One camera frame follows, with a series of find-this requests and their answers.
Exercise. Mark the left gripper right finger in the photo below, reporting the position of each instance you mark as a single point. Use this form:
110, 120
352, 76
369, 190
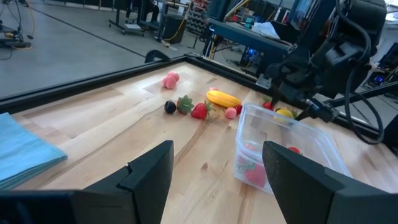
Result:
317, 199

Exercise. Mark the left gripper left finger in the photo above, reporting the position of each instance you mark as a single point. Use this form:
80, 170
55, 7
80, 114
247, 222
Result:
130, 199

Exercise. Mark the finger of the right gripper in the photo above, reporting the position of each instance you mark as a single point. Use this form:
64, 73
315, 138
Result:
306, 112
275, 95

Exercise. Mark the red plastic strawberry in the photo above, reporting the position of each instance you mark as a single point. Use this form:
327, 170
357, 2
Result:
267, 105
255, 175
185, 104
293, 150
200, 111

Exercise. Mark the yellow plastic lemon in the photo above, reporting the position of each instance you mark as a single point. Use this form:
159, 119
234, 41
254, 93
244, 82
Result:
283, 113

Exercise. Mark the small red round fruit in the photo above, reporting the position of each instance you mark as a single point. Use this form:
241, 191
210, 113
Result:
238, 109

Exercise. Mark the small pink plastic fruit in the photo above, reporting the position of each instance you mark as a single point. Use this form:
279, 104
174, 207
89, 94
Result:
230, 113
214, 89

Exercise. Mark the yellow plastic banana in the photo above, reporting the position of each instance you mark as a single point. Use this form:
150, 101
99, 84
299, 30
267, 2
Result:
223, 98

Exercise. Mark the small black round fruit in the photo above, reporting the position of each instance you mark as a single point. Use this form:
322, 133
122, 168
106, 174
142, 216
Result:
169, 106

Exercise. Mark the pink plastic peach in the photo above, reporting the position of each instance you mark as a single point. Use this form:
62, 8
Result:
169, 83
174, 75

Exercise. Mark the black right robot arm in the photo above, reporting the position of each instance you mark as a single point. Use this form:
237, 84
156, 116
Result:
360, 18

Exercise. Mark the clear plastic tupperware container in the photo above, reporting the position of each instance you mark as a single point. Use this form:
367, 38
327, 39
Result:
314, 140

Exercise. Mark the black computer tower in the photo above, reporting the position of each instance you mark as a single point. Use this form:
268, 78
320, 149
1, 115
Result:
248, 57

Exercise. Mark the white crumpled paper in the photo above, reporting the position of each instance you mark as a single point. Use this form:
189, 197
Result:
265, 29

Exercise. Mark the blue workbench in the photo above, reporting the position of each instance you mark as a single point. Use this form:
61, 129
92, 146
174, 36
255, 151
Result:
242, 34

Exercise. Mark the teal folded cloth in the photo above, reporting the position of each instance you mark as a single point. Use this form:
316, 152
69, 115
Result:
28, 149

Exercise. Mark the black storage bin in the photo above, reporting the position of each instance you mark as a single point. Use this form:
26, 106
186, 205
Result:
174, 29

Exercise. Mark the black rolling cart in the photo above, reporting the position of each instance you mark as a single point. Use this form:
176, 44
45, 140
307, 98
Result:
130, 28

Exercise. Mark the black floor stand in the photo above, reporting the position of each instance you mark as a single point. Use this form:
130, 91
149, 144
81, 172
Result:
15, 43

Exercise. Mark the black aluminium table frame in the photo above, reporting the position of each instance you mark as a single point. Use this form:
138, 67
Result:
77, 85

